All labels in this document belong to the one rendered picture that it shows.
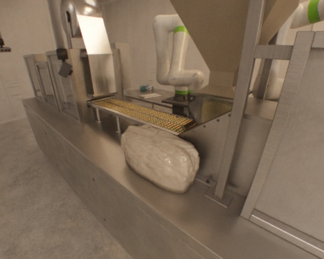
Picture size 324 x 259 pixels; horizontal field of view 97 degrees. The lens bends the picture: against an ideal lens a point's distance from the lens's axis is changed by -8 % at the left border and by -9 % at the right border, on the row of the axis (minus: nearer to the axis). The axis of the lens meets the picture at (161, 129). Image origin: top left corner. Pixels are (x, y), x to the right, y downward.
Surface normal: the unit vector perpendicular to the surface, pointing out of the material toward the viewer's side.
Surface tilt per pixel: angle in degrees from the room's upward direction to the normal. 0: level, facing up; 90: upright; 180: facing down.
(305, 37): 90
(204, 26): 114
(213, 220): 0
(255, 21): 90
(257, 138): 90
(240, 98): 90
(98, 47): 71
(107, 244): 0
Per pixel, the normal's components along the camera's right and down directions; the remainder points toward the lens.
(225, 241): 0.00, -0.90
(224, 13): -0.59, 0.66
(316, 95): -0.65, 0.33
